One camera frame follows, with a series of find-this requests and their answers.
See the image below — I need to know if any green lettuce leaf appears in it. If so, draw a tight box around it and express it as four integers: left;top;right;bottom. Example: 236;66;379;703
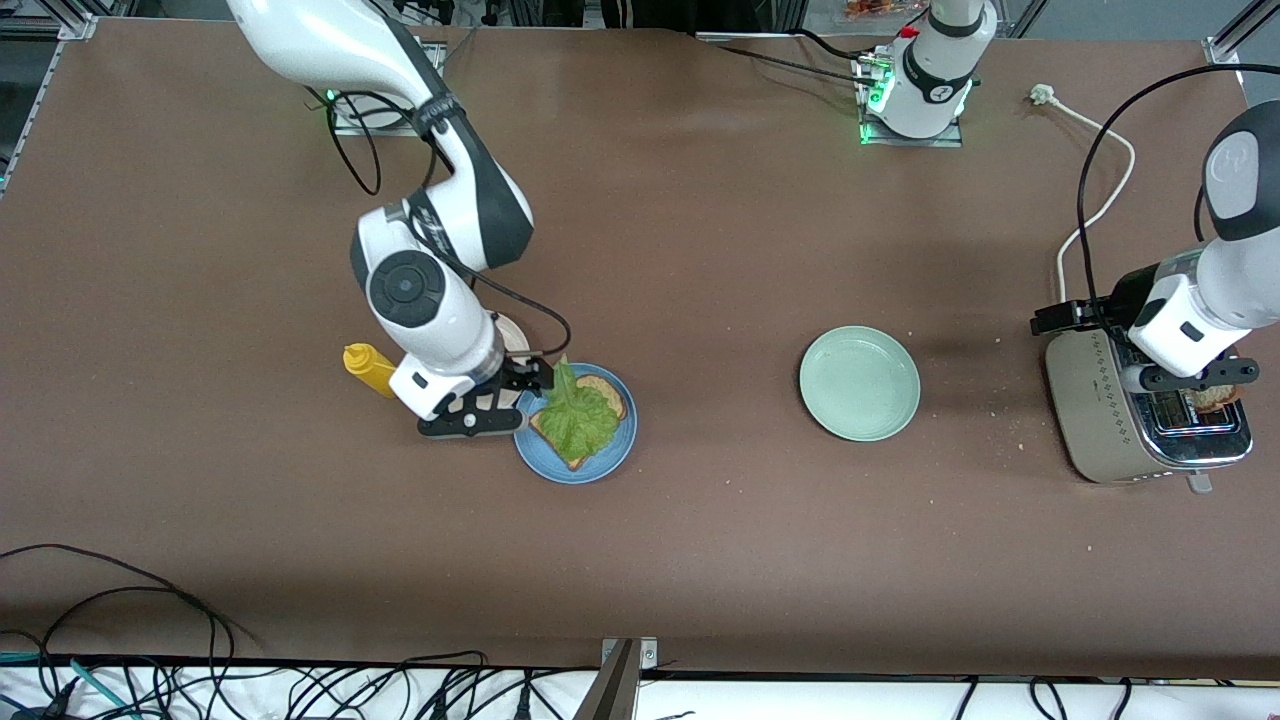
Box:
540;355;621;463

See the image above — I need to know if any beige plate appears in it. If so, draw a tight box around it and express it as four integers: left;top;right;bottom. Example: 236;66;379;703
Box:
488;312;532;413

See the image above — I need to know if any blue plate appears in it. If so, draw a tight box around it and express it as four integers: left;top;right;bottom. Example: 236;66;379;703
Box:
512;362;638;485

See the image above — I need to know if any green plate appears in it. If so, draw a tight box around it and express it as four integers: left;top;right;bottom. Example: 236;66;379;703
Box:
798;325;922;442

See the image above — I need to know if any beige chrome toaster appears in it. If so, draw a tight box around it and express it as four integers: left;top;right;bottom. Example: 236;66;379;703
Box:
1045;325;1255;495

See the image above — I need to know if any yellow squeeze bottle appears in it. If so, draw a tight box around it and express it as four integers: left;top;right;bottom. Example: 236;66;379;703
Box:
343;343;401;400

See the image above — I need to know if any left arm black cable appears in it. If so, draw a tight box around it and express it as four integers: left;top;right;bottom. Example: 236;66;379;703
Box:
1077;64;1280;336

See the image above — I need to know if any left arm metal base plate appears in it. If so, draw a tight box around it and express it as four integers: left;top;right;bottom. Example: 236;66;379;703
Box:
858;50;967;149

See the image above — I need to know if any white toaster power cord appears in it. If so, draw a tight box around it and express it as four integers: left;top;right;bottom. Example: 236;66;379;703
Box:
1030;84;1138;306

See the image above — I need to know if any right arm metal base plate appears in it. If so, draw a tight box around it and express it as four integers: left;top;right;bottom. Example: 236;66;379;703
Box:
325;40;446;136

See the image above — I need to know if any black base cable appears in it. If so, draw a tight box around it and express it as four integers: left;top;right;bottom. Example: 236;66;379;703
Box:
697;28;883;89

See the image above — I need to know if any aluminium table bracket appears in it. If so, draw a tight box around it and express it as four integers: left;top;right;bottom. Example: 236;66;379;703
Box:
575;637;661;720

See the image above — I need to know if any black table cable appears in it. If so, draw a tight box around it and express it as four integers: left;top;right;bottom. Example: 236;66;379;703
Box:
0;544;265;649
36;586;237;701

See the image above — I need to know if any teal floor cable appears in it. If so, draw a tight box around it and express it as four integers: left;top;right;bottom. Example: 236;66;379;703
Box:
0;652;141;720

